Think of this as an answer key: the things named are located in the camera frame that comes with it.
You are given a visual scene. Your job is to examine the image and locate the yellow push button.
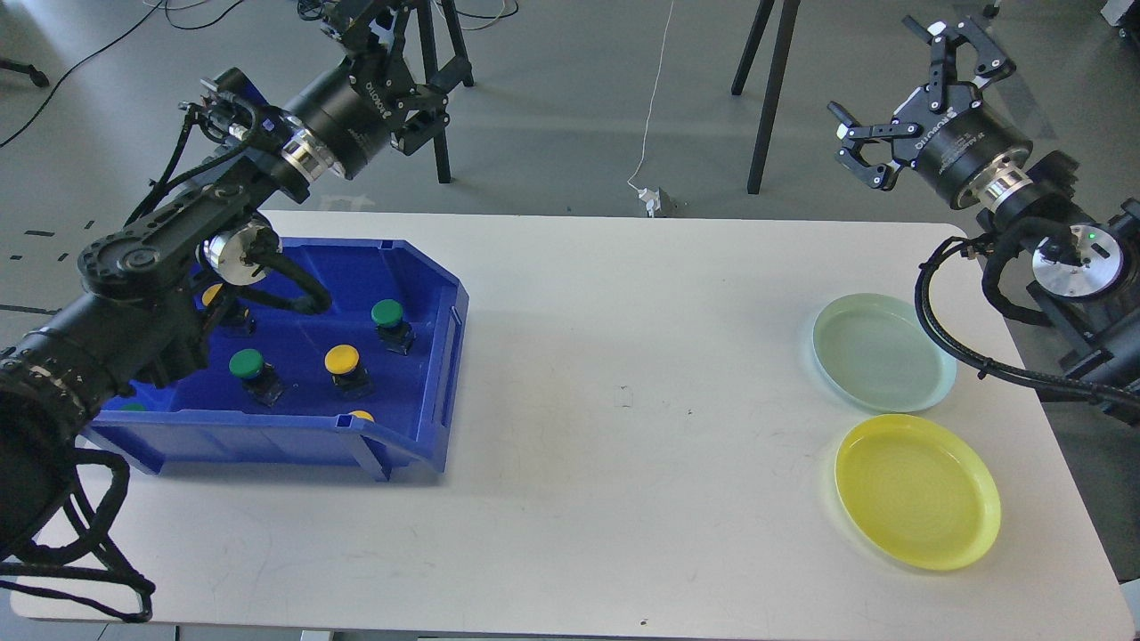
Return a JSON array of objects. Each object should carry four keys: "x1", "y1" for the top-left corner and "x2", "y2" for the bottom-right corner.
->
[{"x1": 324, "y1": 344, "x2": 374, "y2": 399}]

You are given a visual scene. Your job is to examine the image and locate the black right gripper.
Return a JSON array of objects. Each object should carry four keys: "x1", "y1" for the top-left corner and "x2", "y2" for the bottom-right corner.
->
[{"x1": 827, "y1": 15, "x2": 1036, "y2": 211}]

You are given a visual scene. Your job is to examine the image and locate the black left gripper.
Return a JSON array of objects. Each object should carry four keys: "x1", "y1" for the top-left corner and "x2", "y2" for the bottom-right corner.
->
[{"x1": 282, "y1": 1, "x2": 472, "y2": 180}]

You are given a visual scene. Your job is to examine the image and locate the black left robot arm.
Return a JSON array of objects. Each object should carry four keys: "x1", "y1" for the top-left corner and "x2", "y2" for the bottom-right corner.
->
[{"x1": 1, "y1": 1, "x2": 474, "y2": 623}]

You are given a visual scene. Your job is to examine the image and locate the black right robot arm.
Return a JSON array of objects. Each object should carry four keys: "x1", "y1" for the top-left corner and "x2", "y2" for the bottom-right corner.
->
[{"x1": 829, "y1": 17, "x2": 1139, "y2": 425}]

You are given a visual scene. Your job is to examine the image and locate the white power adapter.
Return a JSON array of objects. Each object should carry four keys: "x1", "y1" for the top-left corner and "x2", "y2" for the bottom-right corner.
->
[{"x1": 638, "y1": 187, "x2": 685, "y2": 219}]

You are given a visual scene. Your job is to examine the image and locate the blue plastic bin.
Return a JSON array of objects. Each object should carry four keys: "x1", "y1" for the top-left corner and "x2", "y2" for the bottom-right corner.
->
[{"x1": 86, "y1": 240, "x2": 469, "y2": 482}]

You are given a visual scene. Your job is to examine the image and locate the white cable on floor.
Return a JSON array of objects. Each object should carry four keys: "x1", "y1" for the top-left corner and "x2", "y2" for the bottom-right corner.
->
[{"x1": 627, "y1": 0, "x2": 676, "y2": 192}]

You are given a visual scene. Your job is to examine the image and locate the black tripod legs right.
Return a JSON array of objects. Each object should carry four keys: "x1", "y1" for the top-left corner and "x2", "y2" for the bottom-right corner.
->
[{"x1": 730, "y1": 1, "x2": 801, "y2": 195}]

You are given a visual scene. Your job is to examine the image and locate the black floor cables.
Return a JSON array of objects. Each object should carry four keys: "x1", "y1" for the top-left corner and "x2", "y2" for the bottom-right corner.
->
[{"x1": 0, "y1": 0, "x2": 246, "y2": 151}]

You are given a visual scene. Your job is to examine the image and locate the yellow plate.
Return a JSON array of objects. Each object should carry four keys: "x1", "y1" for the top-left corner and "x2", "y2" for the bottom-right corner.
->
[{"x1": 832, "y1": 414, "x2": 1003, "y2": 573}]

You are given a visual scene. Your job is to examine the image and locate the black tripod legs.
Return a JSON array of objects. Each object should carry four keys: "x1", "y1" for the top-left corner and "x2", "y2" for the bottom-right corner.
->
[
  {"x1": 730, "y1": 1, "x2": 801, "y2": 195},
  {"x1": 402, "y1": 1, "x2": 474, "y2": 185}
]

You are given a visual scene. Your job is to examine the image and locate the light green plate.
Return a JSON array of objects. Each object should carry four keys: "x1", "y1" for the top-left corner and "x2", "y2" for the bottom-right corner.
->
[{"x1": 811, "y1": 293, "x2": 956, "y2": 413}]

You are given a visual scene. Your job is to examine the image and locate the black tripod legs left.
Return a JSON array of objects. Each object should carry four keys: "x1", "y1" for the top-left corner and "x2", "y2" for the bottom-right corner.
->
[{"x1": 402, "y1": 1, "x2": 474, "y2": 185}]

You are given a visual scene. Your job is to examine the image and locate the green push button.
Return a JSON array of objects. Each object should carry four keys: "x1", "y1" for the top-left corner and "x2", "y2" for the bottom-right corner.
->
[
  {"x1": 371, "y1": 297, "x2": 415, "y2": 356},
  {"x1": 228, "y1": 348, "x2": 284, "y2": 407}
]

